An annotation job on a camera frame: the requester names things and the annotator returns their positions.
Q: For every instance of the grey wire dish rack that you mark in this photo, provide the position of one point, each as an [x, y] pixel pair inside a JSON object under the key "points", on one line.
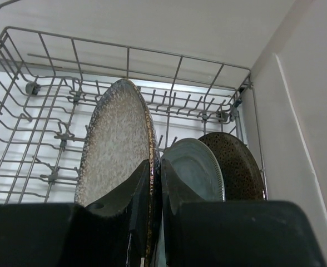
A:
{"points": [[50, 84]]}

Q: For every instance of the brown glazed round plate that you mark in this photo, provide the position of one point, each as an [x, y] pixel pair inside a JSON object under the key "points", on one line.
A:
{"points": [[241, 174]]}

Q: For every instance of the speckled white dark-rimmed plate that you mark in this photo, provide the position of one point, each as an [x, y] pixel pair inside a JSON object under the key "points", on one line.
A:
{"points": [[119, 178]]}

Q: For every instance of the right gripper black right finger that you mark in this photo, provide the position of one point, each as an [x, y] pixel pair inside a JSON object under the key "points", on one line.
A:
{"points": [[233, 233]]}

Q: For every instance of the blue-grey round plate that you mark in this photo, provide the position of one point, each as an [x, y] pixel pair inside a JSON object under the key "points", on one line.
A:
{"points": [[194, 172]]}

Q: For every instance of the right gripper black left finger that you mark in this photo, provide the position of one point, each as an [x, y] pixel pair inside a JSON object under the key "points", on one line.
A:
{"points": [[69, 233]]}

